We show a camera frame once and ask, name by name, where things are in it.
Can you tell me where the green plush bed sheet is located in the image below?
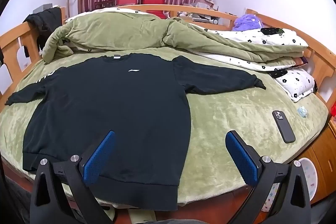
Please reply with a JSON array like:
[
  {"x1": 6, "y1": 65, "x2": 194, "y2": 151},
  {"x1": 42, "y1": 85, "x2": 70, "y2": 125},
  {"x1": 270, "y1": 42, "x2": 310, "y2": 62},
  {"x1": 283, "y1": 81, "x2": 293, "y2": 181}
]
[{"x1": 0, "y1": 47, "x2": 330, "y2": 214}]

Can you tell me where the black sweatshirt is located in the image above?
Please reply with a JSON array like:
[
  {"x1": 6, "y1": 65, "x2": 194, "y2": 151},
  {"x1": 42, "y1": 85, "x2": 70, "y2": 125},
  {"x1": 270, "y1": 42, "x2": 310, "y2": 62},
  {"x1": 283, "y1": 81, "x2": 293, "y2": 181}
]
[{"x1": 5, "y1": 54, "x2": 267, "y2": 212}]

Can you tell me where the black hanging jacket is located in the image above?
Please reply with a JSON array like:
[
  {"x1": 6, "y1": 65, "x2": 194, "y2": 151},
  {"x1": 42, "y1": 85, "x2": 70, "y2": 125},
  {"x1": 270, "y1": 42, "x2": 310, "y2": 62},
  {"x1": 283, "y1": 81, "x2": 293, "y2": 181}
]
[{"x1": 24, "y1": 7, "x2": 62, "y2": 58}]

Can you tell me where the green quilt with floral lining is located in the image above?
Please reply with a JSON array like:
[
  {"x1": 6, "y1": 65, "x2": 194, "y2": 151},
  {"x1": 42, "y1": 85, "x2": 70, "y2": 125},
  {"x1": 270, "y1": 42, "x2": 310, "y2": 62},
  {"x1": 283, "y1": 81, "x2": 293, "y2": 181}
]
[{"x1": 42, "y1": 9, "x2": 310, "y2": 72}]

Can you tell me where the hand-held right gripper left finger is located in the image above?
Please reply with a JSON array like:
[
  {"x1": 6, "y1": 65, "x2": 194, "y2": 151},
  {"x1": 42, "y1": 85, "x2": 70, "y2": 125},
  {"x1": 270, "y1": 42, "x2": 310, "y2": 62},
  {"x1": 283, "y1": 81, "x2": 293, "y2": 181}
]
[{"x1": 29, "y1": 130, "x2": 116, "y2": 224}]

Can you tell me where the wooden bed frame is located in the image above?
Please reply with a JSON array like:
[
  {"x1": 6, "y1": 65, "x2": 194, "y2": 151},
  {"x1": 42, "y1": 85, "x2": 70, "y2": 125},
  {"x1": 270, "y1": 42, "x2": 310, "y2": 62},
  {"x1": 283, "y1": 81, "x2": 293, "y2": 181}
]
[{"x1": 0, "y1": 4, "x2": 336, "y2": 119}]

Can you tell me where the white floral pillow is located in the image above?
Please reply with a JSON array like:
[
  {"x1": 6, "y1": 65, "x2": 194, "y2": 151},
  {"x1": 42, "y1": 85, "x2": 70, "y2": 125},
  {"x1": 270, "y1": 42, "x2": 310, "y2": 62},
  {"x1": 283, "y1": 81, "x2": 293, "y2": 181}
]
[{"x1": 276, "y1": 68, "x2": 315, "y2": 102}]

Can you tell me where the black smartphone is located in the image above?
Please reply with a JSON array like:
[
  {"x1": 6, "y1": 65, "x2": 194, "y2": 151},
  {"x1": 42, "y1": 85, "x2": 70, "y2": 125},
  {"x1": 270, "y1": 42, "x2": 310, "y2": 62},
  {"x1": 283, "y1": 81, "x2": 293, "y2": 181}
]
[{"x1": 272, "y1": 110, "x2": 296, "y2": 144}]

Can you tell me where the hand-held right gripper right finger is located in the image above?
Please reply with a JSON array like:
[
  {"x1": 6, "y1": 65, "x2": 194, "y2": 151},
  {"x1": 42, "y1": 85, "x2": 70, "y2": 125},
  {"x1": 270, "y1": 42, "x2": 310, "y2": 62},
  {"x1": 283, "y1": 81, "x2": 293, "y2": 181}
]
[{"x1": 225, "y1": 130, "x2": 311, "y2": 224}]

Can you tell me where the grey box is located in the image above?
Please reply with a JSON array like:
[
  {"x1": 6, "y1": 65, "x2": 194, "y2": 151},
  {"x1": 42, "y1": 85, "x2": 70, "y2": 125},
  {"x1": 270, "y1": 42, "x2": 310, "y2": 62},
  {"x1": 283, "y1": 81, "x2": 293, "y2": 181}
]
[{"x1": 34, "y1": 4, "x2": 53, "y2": 13}]

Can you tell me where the white star-print tub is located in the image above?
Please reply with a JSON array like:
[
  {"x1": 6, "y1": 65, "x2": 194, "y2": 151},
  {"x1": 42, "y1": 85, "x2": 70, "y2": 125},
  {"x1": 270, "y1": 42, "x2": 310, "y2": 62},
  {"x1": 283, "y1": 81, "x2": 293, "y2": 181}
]
[{"x1": 259, "y1": 157, "x2": 318, "y2": 212}]

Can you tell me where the wooden cabinet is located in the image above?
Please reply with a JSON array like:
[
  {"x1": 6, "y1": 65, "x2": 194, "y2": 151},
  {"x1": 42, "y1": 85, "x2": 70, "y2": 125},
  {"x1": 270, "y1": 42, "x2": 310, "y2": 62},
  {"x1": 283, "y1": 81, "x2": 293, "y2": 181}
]
[{"x1": 302, "y1": 124, "x2": 336, "y2": 203}]

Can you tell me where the purple plush toy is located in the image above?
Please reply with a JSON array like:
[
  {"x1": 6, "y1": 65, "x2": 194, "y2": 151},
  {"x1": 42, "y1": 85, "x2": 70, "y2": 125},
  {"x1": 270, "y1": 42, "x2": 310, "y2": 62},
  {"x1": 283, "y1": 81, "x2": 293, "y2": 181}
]
[{"x1": 232, "y1": 13, "x2": 263, "y2": 31}]

